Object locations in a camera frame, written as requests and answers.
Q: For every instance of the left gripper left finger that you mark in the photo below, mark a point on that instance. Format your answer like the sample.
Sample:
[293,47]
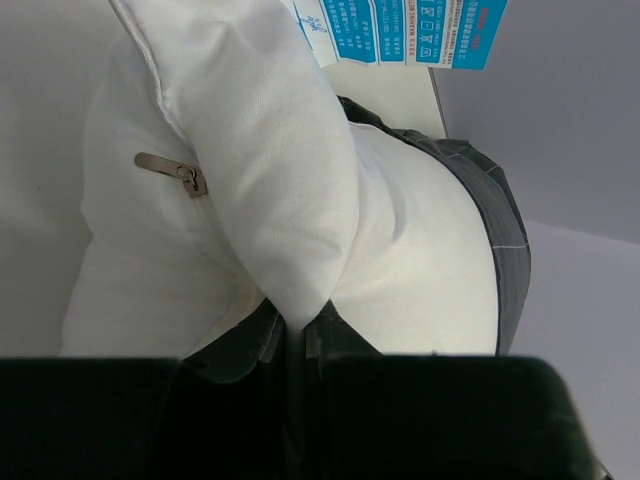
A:
[217,414]

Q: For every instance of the dark grey checked pillowcase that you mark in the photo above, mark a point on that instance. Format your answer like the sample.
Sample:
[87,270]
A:
[488,187]

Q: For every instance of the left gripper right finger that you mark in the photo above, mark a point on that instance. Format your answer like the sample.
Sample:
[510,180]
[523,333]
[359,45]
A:
[370,415]

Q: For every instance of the white pillow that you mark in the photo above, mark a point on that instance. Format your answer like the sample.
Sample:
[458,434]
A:
[220,171]

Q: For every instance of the blue white care label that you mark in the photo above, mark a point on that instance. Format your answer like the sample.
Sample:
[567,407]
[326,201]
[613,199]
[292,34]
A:
[446,34]

